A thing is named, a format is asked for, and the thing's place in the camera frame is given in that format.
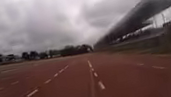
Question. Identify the roofed grandstand building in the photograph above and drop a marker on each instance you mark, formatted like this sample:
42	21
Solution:
144	10

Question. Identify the red running track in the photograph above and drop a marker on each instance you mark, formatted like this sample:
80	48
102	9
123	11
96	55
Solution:
70	87

